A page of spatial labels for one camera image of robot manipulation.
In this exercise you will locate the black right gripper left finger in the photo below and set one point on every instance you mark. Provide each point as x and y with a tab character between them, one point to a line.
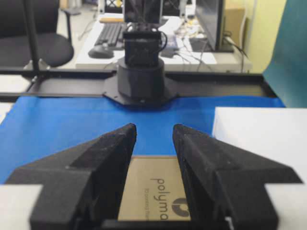
82	185

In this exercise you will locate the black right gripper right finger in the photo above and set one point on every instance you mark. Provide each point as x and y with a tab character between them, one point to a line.
225	185

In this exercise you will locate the brown polymaker cardboard box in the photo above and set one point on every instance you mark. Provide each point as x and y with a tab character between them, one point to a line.
154	191

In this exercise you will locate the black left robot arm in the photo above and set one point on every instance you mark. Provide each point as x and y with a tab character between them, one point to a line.
140	77

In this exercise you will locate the white stand platform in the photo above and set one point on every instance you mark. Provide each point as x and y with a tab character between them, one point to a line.
279	134

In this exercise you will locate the teal backdrop sheet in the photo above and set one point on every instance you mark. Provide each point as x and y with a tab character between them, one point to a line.
286	73

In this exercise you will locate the black computer mouse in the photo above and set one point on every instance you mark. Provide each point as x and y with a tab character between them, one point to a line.
101	52

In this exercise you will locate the black office chair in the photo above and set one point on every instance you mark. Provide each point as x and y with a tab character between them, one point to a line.
33	31

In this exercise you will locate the black keyboard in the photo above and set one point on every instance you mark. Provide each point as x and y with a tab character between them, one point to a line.
111	35

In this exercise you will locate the black computer monitor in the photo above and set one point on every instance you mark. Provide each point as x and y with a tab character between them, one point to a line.
210	14

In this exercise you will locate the black metal frame rail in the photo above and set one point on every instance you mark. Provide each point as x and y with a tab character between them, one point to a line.
98	83

